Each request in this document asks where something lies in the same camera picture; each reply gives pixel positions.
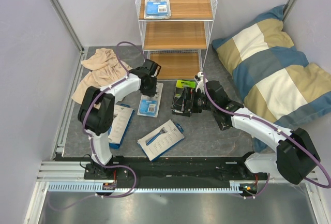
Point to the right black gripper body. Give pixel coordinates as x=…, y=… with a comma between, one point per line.
x=190, y=94

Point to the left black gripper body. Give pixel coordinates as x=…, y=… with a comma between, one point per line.
x=150, y=91

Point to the Gillette razor white card pack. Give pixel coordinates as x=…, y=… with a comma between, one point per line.
x=149, y=106

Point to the harry's razor box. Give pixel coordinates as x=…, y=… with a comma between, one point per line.
x=160, y=140
x=122, y=117

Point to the blue Gillette razor blister pack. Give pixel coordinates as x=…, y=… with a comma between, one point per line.
x=157, y=9

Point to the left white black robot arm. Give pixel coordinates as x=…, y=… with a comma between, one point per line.
x=97, y=108

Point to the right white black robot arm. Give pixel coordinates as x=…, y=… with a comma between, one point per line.
x=294, y=154

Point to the black green Gillette razor box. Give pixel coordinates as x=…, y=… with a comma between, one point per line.
x=180, y=84

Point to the black green razor box portrait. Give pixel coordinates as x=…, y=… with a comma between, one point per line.
x=223, y=120

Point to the beige crumpled cloth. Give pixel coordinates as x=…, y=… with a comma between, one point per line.
x=104, y=70

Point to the blue beige checkered pillow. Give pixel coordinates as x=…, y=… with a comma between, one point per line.
x=275, y=81

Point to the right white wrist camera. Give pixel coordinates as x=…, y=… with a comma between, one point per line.
x=199, y=79

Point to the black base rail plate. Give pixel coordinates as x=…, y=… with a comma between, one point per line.
x=173, y=171

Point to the white wire wooden shelf unit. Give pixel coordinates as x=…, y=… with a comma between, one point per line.
x=180, y=43

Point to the light blue slotted cable duct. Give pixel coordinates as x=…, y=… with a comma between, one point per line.
x=93, y=187

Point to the aluminium frame rail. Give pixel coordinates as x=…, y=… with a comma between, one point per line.
x=65, y=21

